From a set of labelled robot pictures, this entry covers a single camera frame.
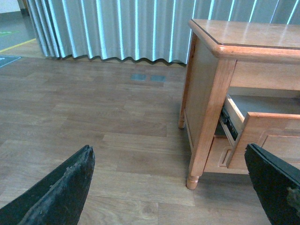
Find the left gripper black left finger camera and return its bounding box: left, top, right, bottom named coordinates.
left=0, top=145, right=95, bottom=225

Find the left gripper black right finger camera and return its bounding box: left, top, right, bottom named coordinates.
left=244, top=143, right=300, bottom=225

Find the wooden drawer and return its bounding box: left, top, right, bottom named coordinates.
left=219, top=95, right=300, bottom=169
left=204, top=135, right=248, bottom=174

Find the light wooden nightstand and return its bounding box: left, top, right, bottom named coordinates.
left=179, top=19, right=300, bottom=190

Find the left metal floor outlet plate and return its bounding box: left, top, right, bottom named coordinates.
left=131, top=74, right=147, bottom=81

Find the metal floor outlet plate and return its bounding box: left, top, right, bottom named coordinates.
left=150, top=75, right=165, bottom=82
left=131, top=74, right=147, bottom=81

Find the right metal floor outlet plate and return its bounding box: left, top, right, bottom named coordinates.
left=150, top=75, right=165, bottom=82

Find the grey pleated curtain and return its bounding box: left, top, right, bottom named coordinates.
left=27, top=0, right=300, bottom=63

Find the black drawer slide rail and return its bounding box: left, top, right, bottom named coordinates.
left=220, top=107, right=238, bottom=141

